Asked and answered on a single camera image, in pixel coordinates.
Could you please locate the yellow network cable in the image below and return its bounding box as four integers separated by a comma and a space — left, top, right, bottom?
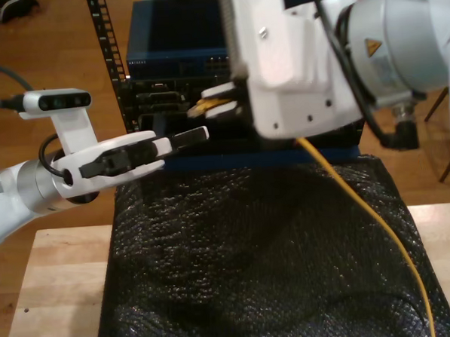
185, 85, 438, 337

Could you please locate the black rack tray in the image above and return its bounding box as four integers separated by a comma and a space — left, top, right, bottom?
136, 101, 363, 162

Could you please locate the blue rack base board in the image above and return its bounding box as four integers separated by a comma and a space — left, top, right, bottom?
162, 144, 363, 174

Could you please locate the black rack server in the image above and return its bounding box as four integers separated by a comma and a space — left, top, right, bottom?
116, 75, 253, 118

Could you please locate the black bubble mat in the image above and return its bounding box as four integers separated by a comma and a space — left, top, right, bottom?
85, 151, 450, 337

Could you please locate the dark wooden chair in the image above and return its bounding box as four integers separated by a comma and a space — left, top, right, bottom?
422, 87, 450, 184

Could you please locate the black sneaker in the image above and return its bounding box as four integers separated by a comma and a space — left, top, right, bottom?
0, 0, 41, 23

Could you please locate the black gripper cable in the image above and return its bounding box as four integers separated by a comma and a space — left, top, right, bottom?
37, 132, 75, 187
312, 0, 421, 155

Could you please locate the blue network switch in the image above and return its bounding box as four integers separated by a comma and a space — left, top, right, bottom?
123, 0, 357, 83

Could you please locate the grey camera cable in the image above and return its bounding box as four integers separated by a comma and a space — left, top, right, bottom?
0, 63, 36, 112

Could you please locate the black perforated rack post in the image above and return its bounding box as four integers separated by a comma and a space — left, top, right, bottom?
85, 0, 144, 146

